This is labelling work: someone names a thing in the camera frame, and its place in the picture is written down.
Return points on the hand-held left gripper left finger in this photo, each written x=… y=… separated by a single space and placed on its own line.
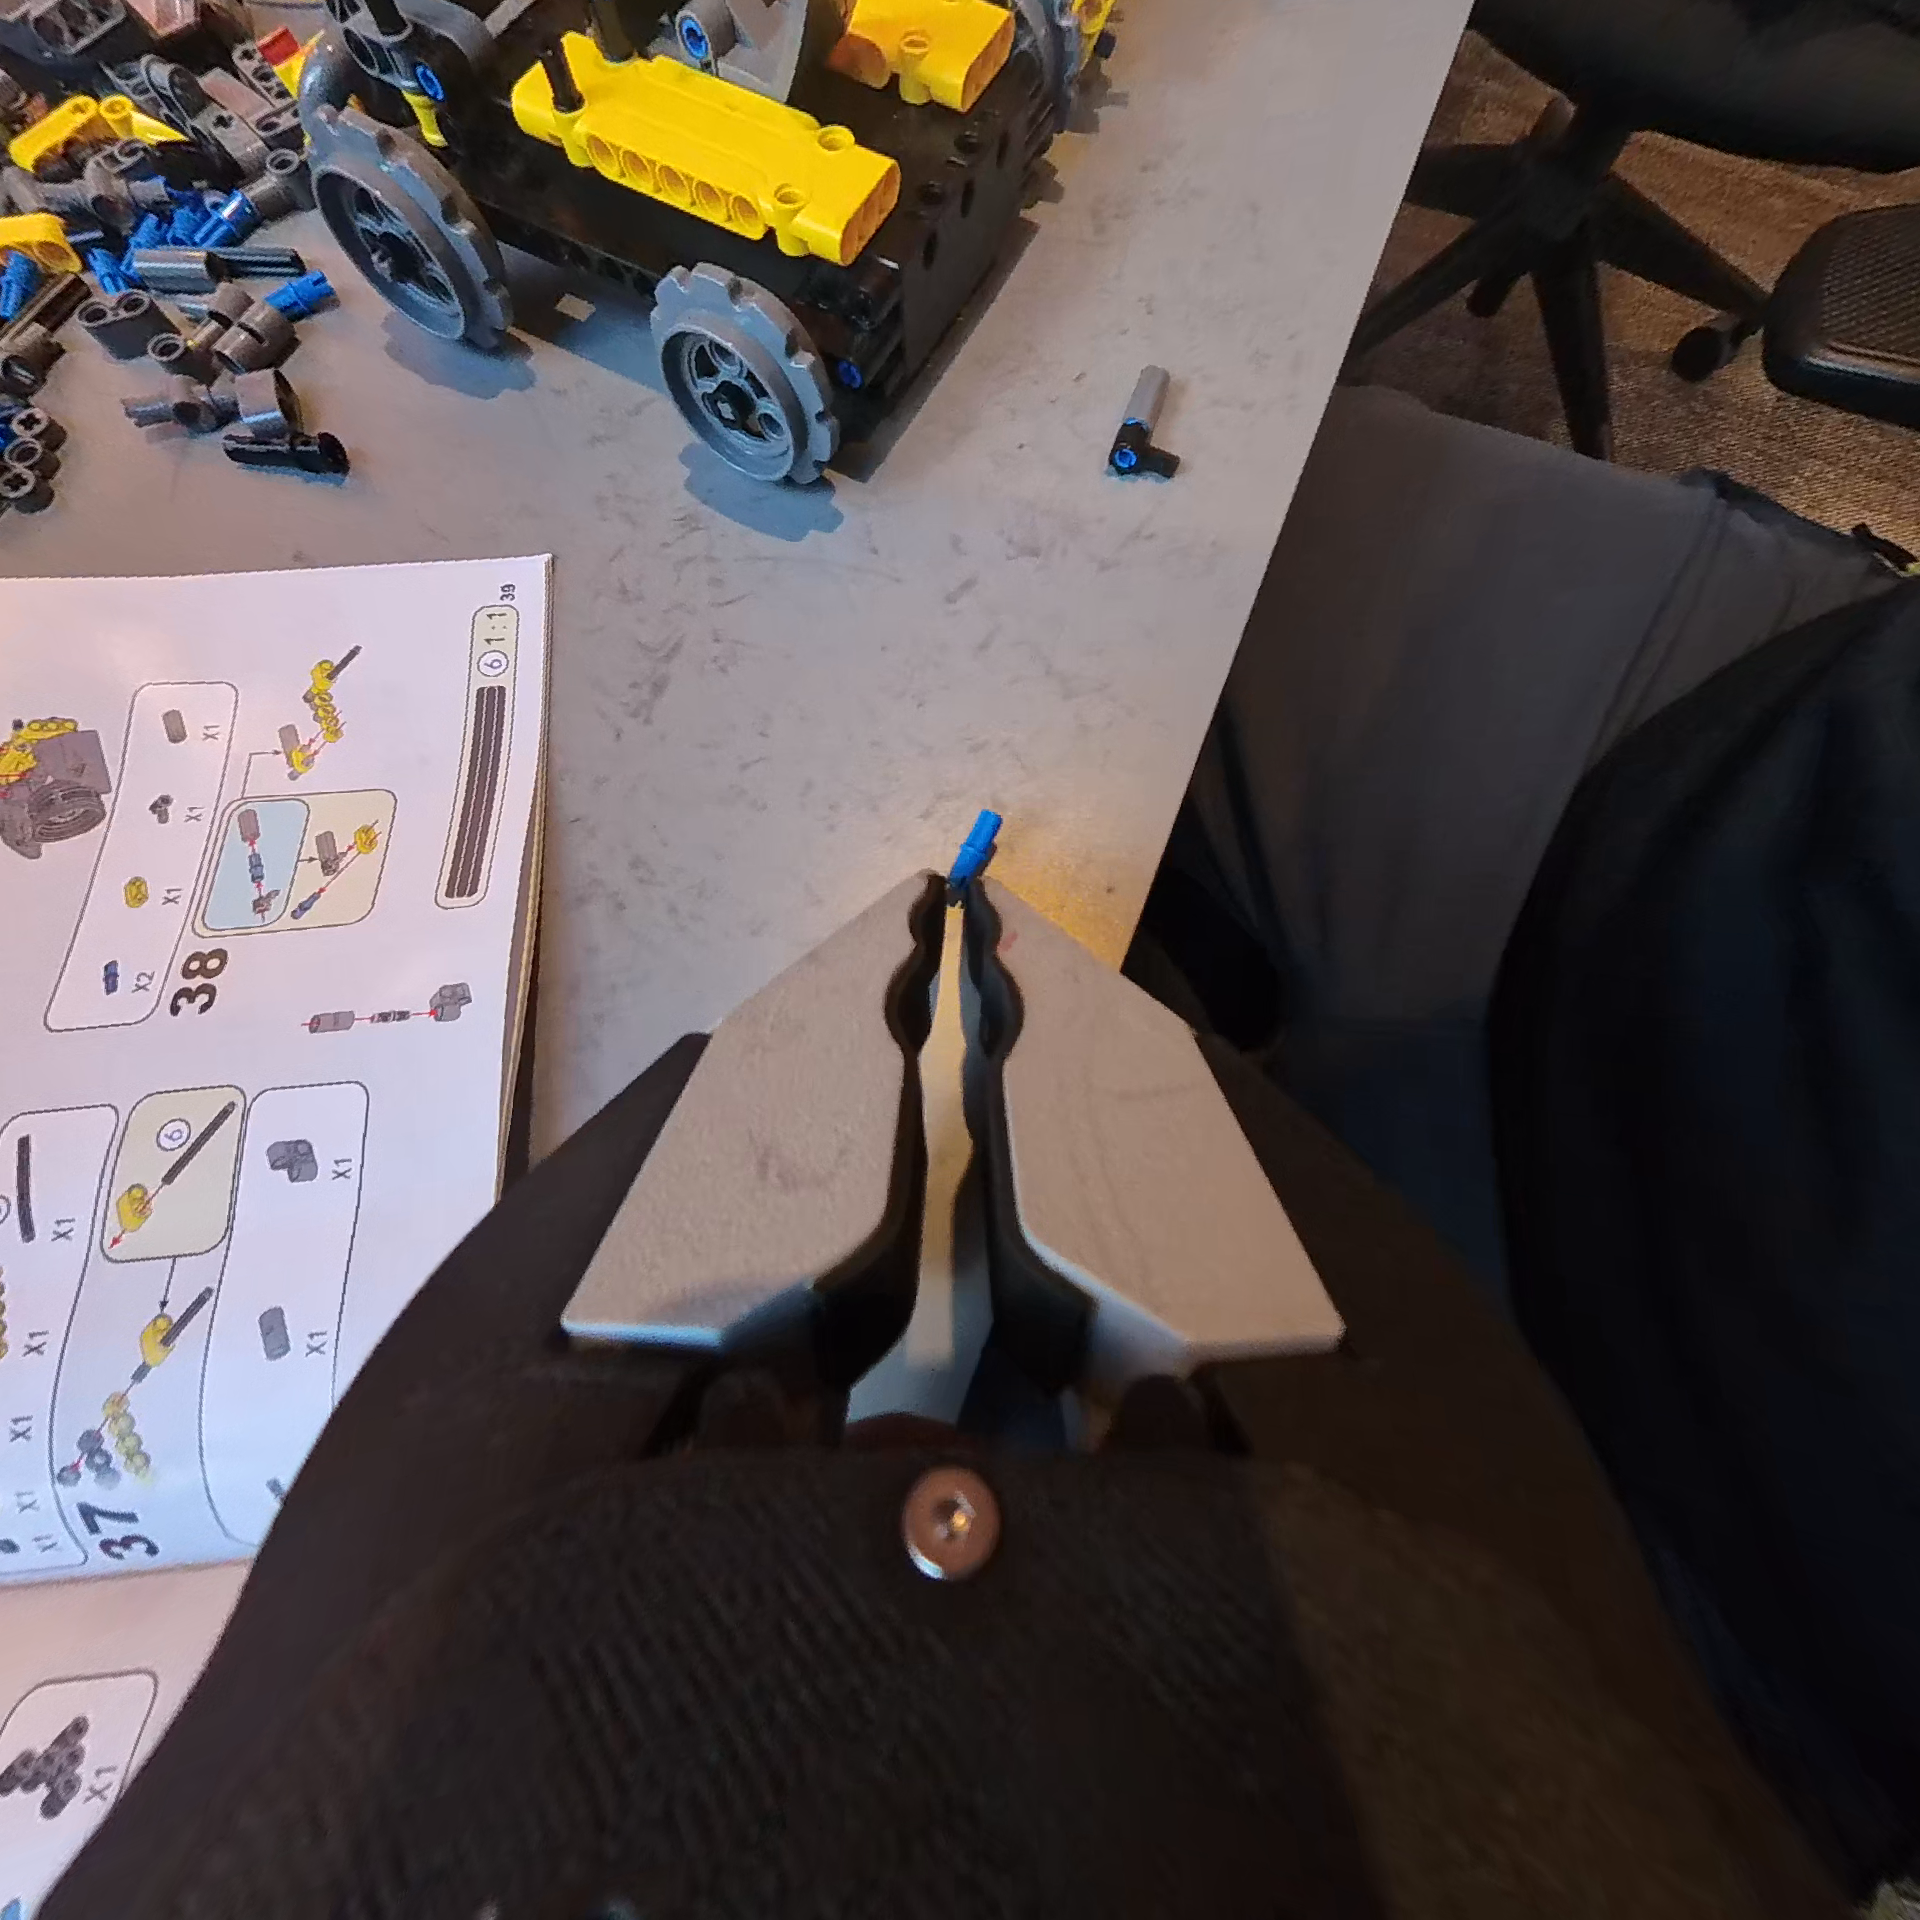
x=765 y=1154

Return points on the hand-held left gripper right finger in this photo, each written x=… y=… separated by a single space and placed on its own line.
x=1141 y=1185

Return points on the small blue brick pin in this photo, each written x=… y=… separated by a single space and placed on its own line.
x=974 y=839

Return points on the grey sleeve with black pin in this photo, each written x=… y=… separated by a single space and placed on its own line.
x=1149 y=412

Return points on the grey desk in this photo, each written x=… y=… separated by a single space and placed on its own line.
x=840 y=646

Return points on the open instruction booklet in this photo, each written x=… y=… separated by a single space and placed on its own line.
x=271 y=902

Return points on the person's grey trouser leg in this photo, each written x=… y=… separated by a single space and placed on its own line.
x=1426 y=674

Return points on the yellow black brick vehicle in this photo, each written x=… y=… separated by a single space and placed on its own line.
x=704 y=136

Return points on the black office chair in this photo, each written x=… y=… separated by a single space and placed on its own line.
x=1559 y=225

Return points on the pile of small dark connectors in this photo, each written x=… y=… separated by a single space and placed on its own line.
x=150 y=271

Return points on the black mesh armrest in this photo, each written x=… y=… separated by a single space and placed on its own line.
x=1853 y=316

